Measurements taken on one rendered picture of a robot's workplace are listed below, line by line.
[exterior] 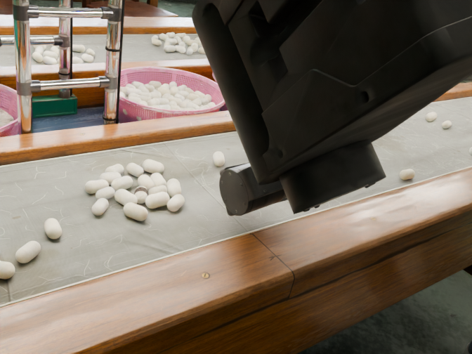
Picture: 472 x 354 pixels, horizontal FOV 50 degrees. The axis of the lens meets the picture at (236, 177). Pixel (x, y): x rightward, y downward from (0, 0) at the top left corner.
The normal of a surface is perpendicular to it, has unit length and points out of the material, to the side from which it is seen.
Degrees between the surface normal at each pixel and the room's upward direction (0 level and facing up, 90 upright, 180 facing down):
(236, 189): 94
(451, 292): 0
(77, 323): 0
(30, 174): 0
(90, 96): 90
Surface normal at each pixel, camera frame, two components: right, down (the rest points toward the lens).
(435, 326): 0.17, -0.86
